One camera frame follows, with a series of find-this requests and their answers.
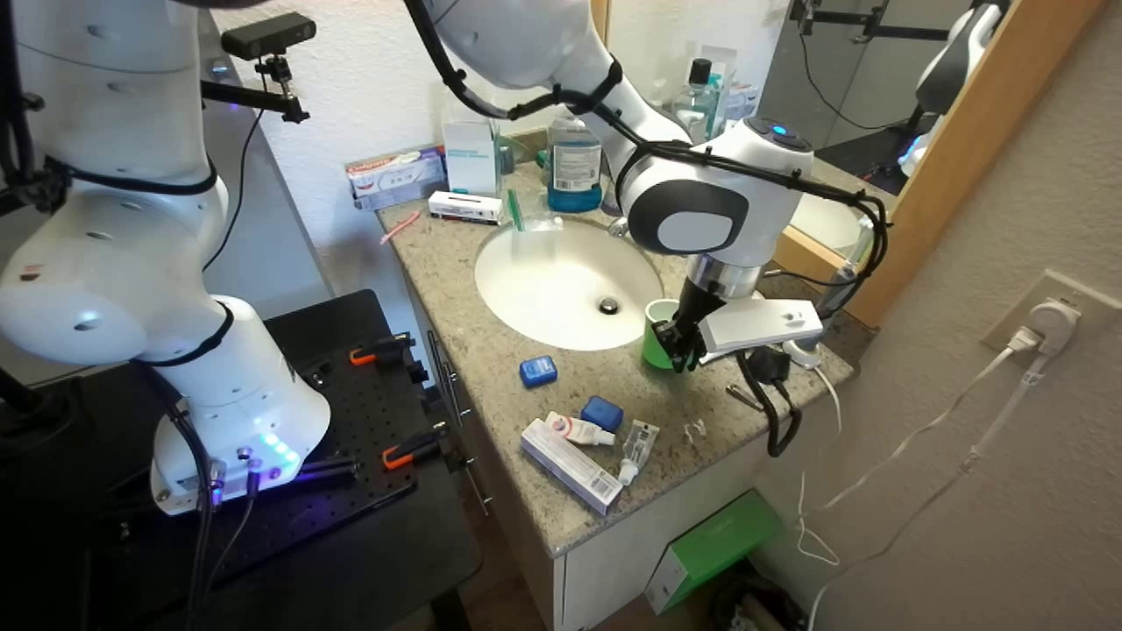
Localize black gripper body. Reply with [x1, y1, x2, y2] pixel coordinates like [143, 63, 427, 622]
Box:
[671, 259, 759, 355]

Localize green mug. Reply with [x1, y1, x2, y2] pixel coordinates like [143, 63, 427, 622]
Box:
[638, 293, 702, 377]

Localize white oval sink basin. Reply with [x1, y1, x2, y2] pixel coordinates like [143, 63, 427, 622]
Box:
[470, 217, 671, 358]

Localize dark grey power adapter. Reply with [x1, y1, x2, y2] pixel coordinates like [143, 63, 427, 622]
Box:
[740, 350, 799, 392]

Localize blue square container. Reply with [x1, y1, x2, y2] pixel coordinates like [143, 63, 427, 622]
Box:
[578, 392, 629, 435]

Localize crumpled silver tube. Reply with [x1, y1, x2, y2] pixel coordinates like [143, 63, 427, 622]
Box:
[609, 416, 664, 489]

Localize small white tube red logo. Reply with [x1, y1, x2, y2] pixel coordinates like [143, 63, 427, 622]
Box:
[543, 411, 620, 451]

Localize blue dental floss box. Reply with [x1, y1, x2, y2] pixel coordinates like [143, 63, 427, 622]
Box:
[516, 350, 563, 392]

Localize long white toothpaste box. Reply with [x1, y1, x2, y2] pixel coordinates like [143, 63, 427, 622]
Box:
[516, 414, 629, 518]

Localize blue mouthwash bottle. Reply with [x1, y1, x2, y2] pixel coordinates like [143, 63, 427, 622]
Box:
[543, 109, 607, 217]

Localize green cardboard box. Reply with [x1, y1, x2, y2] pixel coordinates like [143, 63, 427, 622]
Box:
[643, 488, 786, 618]

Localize green toothbrush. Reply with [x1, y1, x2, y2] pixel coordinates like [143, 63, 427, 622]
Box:
[503, 185, 566, 237]

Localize white vanity cabinet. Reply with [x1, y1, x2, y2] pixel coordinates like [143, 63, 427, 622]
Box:
[407, 310, 812, 631]

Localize white box red black stripe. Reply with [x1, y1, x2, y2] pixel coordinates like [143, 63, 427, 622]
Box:
[425, 189, 507, 229]

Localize white box teal print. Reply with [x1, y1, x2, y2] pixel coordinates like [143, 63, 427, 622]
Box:
[442, 109, 503, 197]

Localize orange black clamp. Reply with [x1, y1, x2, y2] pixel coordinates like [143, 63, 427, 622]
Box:
[378, 419, 453, 476]
[345, 329, 425, 374]

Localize thin pink stick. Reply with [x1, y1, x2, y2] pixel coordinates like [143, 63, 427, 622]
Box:
[378, 206, 433, 245]

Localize wood framed mirror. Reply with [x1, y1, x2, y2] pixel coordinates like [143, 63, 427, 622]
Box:
[588, 0, 1107, 334]

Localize white blue carton box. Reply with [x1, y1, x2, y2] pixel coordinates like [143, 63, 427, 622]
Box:
[345, 145, 448, 215]

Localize white plug adapter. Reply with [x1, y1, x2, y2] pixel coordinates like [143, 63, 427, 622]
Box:
[1023, 293, 1089, 360]

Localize black robot table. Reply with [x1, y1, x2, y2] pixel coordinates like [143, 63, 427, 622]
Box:
[0, 287, 486, 631]

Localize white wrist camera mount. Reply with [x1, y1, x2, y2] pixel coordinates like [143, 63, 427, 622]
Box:
[699, 293, 829, 368]

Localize black coiled cable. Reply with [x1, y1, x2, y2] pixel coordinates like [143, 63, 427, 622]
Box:
[737, 371, 812, 464]

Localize white power cable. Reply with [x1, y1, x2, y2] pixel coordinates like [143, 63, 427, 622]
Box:
[816, 322, 1044, 518]
[803, 345, 1055, 631]

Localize beige wall outlet plate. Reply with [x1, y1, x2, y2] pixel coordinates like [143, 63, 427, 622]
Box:
[979, 265, 1122, 368]

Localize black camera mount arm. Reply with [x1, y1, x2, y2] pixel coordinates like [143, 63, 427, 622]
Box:
[191, 49, 316, 125]

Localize black external camera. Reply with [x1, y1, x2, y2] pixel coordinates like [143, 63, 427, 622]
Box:
[219, 10, 318, 63]

